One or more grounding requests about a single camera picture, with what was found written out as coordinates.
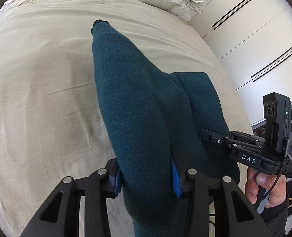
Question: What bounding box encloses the white wardrobe with black handles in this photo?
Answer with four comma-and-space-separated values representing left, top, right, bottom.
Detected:
190, 0, 292, 127

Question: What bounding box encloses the beige bed with sheet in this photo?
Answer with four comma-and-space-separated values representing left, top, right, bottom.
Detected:
0, 0, 251, 236

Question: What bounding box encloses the person's right hand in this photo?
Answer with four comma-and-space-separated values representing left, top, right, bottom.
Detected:
245, 167, 287, 208

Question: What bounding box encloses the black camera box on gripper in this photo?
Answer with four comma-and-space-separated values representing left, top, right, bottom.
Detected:
263, 93, 291, 156

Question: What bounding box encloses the black sleeved forearm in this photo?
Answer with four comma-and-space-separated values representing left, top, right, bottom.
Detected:
260, 193, 289, 237

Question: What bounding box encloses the dark teal knit sweater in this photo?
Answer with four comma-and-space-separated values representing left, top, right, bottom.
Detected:
91, 20, 240, 236

